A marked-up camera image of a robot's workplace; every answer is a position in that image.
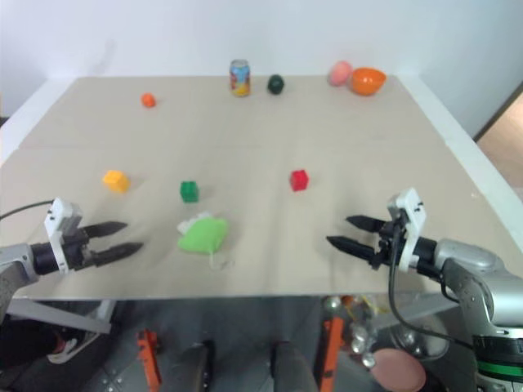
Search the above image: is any pink peach toy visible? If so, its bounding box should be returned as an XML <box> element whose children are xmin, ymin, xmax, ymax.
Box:
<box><xmin>328</xmin><ymin>60</ymin><xmax>353</xmax><ymax>87</ymax></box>

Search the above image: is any green cube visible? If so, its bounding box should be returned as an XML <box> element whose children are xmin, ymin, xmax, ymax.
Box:
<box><xmin>179</xmin><ymin>180</ymin><xmax>200</xmax><ymax>203</ymax></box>

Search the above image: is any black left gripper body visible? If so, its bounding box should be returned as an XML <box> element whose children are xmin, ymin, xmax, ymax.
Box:
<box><xmin>61</xmin><ymin>226</ymin><xmax>101</xmax><ymax>271</ymax></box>

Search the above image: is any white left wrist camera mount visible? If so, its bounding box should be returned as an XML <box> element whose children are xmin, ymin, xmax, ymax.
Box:
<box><xmin>43</xmin><ymin>197</ymin><xmax>84</xmax><ymax>274</ymax></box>

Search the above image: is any colourful drink can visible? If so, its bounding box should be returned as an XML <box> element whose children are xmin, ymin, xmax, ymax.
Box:
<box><xmin>229</xmin><ymin>59</ymin><xmax>252</xmax><ymax>99</ymax></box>

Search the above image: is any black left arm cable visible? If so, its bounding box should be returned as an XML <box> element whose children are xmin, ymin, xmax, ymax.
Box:
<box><xmin>0</xmin><ymin>198</ymin><xmax>56</xmax><ymax>221</ymax></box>

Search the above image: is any dark green round toy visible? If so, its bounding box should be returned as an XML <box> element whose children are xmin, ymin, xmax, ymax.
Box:
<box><xmin>266</xmin><ymin>73</ymin><xmax>285</xmax><ymax>96</ymax></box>

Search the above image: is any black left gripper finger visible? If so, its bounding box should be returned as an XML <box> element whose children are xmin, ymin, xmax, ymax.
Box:
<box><xmin>92</xmin><ymin>242</ymin><xmax>145</xmax><ymax>268</ymax></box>
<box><xmin>83</xmin><ymin>221</ymin><xmax>129</xmax><ymax>239</ymax></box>

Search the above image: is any white and red shoe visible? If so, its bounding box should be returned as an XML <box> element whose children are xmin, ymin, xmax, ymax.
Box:
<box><xmin>46</xmin><ymin>331</ymin><xmax>99</xmax><ymax>365</ymax></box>

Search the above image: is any dark rounded robot foot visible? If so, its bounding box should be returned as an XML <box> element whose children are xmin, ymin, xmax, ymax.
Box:
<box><xmin>271</xmin><ymin>341</ymin><xmax>316</xmax><ymax>392</ymax></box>
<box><xmin>174</xmin><ymin>339</ymin><xmax>217</xmax><ymax>392</ymax></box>

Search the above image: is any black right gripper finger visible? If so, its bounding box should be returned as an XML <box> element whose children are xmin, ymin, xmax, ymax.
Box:
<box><xmin>346</xmin><ymin>215</ymin><xmax>386</xmax><ymax>234</ymax></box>
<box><xmin>325</xmin><ymin>235</ymin><xmax>379</xmax><ymax>266</ymax></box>

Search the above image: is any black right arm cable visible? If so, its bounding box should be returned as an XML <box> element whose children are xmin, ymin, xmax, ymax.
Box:
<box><xmin>387</xmin><ymin>222</ymin><xmax>477</xmax><ymax>351</ymax></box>

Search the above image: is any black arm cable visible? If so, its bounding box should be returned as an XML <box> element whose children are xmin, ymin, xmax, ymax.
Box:
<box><xmin>0</xmin><ymin>198</ymin><xmax>56</xmax><ymax>221</ymax></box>
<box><xmin>387</xmin><ymin>222</ymin><xmax>477</xmax><ymax>351</ymax></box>

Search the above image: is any green plush toy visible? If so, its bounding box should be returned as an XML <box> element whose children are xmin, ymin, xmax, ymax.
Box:
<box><xmin>176</xmin><ymin>210</ymin><xmax>229</xmax><ymax>270</ymax></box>

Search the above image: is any pink round disc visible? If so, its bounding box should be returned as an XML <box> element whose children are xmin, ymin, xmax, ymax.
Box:
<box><xmin>369</xmin><ymin>346</ymin><xmax>427</xmax><ymax>392</ymax></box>

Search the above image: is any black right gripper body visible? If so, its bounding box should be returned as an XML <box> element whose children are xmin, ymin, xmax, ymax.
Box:
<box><xmin>370</xmin><ymin>218</ymin><xmax>409</xmax><ymax>271</ymax></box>

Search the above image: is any yellow cube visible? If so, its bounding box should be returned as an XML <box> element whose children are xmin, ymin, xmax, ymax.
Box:
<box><xmin>102</xmin><ymin>169</ymin><xmax>132</xmax><ymax>194</ymax></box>

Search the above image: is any orange bowl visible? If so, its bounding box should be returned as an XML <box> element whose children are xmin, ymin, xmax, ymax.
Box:
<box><xmin>351</xmin><ymin>67</ymin><xmax>387</xmax><ymax>97</ymax></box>

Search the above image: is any orange metal stand leg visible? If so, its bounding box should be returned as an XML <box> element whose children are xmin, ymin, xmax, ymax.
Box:
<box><xmin>136</xmin><ymin>328</ymin><xmax>163</xmax><ymax>392</ymax></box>
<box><xmin>317</xmin><ymin>314</ymin><xmax>345</xmax><ymax>392</ymax></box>

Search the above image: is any red cube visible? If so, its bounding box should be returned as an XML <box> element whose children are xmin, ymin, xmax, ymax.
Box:
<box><xmin>289</xmin><ymin>169</ymin><xmax>311</xmax><ymax>192</ymax></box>

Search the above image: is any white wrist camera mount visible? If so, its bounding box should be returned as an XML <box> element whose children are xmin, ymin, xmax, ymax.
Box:
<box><xmin>43</xmin><ymin>197</ymin><xmax>84</xmax><ymax>274</ymax></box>
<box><xmin>387</xmin><ymin>187</ymin><xmax>430</xmax><ymax>273</ymax></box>

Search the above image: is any white table frame bar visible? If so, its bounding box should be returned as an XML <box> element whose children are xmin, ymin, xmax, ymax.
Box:
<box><xmin>6</xmin><ymin>300</ymin><xmax>112</xmax><ymax>335</ymax></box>

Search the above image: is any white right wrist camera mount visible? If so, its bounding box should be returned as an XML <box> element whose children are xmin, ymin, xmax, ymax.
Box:
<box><xmin>387</xmin><ymin>187</ymin><xmax>430</xmax><ymax>273</ymax></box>

